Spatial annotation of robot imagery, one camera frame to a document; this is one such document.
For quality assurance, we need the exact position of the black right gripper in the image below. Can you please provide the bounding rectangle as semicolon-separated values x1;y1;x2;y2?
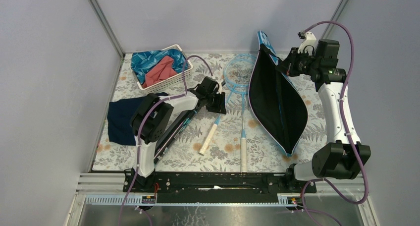
274;48;319;77

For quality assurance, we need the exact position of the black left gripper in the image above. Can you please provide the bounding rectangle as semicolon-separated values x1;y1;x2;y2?
204;90;226;114

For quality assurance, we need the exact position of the black shuttlecock tube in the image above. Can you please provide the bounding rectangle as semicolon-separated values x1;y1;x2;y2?
154;108;199;164

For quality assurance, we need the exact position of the blue racket cover bag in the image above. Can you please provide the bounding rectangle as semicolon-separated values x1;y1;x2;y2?
248;30;308;156

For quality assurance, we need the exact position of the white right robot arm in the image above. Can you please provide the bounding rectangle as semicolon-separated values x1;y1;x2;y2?
277;39;371;192

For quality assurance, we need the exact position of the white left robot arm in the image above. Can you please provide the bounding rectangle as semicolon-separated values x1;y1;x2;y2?
130;77;226;192

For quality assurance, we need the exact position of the floral patterned table mat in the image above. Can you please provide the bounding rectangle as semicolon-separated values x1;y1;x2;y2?
92;54;326;172

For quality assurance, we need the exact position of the white perforated plastic basket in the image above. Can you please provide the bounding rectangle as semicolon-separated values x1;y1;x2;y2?
130;44;187;94

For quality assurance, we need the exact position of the salmon pink towel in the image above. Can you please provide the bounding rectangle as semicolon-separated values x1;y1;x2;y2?
142;56;177;88

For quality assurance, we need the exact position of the teal leaf-patterned cloth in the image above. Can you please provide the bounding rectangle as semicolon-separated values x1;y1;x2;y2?
131;49;186;88

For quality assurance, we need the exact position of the navy blue cloth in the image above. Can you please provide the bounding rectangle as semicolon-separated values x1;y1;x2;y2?
106;92;169;146

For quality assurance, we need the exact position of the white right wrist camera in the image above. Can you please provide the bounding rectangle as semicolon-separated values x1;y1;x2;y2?
298;31;317;56

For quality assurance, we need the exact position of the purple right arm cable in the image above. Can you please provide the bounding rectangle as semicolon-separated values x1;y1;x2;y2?
300;20;370;206

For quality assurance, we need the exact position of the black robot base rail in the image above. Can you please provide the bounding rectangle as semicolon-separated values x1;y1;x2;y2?
122;169;316;204

